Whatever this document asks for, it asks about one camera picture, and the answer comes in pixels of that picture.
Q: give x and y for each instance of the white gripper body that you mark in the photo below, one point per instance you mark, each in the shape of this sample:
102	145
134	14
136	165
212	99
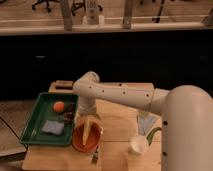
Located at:
86	109

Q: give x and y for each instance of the yellow banana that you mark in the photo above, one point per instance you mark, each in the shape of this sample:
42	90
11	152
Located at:
86	131

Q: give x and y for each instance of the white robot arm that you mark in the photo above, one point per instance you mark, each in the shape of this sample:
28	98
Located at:
186	111

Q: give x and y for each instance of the dark red grapes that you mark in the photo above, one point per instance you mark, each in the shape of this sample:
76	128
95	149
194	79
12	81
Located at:
69	114

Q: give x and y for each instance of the orange fruit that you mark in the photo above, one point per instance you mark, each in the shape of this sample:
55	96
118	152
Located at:
58	106

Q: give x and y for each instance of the brown wooden block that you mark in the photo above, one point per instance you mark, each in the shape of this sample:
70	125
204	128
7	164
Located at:
60	84

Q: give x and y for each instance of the blue sponge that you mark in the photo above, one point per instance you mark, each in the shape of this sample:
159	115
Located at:
53	127

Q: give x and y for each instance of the green tray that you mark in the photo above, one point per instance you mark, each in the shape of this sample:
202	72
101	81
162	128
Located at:
33	133

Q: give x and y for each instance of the metal fork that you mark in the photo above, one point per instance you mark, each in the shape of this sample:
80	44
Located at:
95	153

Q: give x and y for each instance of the white cup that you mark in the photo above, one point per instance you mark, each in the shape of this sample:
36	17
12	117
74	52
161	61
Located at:
139	145

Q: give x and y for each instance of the green vegetable toy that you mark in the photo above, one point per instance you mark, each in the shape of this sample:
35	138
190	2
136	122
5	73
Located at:
150	136

